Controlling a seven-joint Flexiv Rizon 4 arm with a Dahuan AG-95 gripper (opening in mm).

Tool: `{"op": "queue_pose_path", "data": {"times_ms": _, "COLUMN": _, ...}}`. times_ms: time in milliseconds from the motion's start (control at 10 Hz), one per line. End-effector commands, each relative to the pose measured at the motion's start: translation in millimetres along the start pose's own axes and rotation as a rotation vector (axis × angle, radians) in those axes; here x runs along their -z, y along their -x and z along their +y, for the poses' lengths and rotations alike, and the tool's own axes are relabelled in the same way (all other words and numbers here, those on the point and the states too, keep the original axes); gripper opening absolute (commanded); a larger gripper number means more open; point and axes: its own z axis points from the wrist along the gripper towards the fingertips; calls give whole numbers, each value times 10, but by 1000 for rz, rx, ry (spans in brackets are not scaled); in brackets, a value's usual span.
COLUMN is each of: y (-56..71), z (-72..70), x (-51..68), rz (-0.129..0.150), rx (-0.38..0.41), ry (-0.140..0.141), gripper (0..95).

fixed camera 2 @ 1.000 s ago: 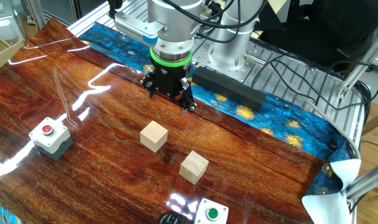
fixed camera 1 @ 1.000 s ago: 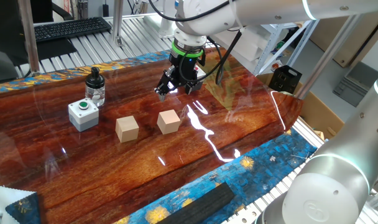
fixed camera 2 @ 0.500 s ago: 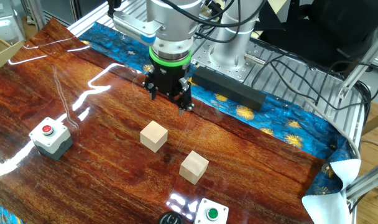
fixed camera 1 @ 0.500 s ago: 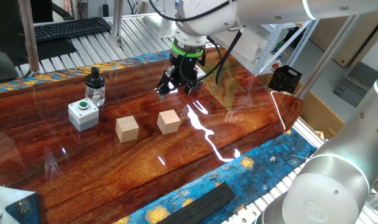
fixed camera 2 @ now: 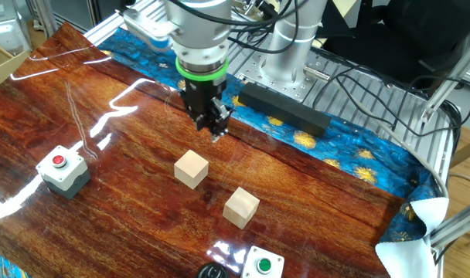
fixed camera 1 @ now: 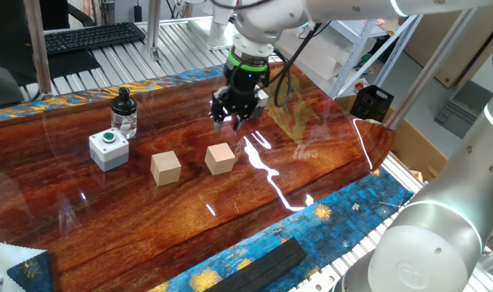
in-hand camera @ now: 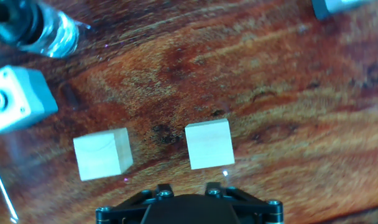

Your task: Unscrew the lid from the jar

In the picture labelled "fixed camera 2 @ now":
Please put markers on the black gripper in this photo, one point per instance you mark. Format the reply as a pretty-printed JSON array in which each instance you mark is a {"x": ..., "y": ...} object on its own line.
[{"x": 202, "y": 96}]

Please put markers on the black knobbed jar lid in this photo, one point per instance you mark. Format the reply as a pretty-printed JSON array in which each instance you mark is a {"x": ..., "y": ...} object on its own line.
[{"x": 213, "y": 271}]

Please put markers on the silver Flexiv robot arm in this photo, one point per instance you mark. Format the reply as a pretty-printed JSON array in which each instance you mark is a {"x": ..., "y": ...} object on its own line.
[{"x": 200, "y": 34}]

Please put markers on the light wooden cube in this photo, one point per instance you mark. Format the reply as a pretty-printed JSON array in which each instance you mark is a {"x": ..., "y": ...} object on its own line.
[
  {"x": 190, "y": 168},
  {"x": 240, "y": 206}
]

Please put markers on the black foam block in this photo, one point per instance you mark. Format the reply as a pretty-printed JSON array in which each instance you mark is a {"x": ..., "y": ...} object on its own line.
[{"x": 285, "y": 110}]

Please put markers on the glossy wood grain mat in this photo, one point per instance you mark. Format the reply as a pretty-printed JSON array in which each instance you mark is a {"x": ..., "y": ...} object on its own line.
[{"x": 142, "y": 216}]

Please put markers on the blue starry night cloth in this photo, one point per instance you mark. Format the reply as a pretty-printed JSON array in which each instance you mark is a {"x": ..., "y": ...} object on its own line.
[{"x": 347, "y": 150}]

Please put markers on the green push button box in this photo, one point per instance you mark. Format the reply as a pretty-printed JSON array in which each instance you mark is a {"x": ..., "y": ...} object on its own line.
[{"x": 263, "y": 265}]

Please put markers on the red push button box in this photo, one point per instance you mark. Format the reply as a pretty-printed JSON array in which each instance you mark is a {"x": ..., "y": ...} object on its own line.
[{"x": 63, "y": 171}]

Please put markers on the brown cardboard box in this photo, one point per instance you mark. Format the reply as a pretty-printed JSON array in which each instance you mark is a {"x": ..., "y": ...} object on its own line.
[{"x": 1, "y": 67}]

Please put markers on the silver metal case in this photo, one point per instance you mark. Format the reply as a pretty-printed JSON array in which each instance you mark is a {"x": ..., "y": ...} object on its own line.
[{"x": 5, "y": 27}]

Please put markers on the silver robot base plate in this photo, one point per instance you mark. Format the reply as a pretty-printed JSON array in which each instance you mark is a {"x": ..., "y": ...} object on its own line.
[{"x": 281, "y": 83}]

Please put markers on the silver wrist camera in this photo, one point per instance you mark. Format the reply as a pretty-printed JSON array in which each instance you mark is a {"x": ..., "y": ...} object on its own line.
[{"x": 146, "y": 27}]

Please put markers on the aluminium frame post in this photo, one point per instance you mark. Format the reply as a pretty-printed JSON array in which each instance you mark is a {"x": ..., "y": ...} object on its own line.
[
  {"x": 449, "y": 73},
  {"x": 457, "y": 228}
]

